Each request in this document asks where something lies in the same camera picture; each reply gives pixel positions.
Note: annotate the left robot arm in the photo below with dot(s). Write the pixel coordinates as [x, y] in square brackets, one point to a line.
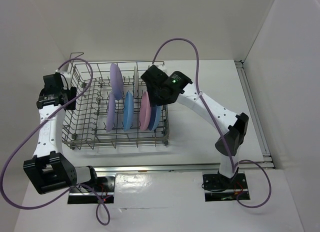
[49, 170]

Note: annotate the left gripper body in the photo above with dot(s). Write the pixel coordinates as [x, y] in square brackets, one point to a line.
[70, 93]

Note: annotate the small purple plate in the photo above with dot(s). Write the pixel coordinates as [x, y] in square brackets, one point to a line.
[110, 113]

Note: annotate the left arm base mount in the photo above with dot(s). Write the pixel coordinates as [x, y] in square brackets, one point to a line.
[105, 188]

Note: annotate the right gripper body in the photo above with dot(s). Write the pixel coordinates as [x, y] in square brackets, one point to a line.
[156, 99]

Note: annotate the white plate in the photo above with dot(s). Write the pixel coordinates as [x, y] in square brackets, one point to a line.
[136, 82]

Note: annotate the large purple plate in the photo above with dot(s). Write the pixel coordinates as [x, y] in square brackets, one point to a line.
[116, 81]

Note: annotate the pink plate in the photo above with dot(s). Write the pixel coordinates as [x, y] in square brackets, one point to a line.
[145, 112]

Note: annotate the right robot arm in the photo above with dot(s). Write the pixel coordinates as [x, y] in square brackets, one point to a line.
[232, 127]

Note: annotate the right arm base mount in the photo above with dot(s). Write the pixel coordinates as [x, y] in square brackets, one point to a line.
[218, 188]

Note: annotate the aluminium rail front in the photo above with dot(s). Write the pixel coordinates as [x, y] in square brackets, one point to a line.
[158, 168]

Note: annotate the grey wire dish rack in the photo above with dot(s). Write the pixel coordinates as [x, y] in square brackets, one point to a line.
[85, 127]

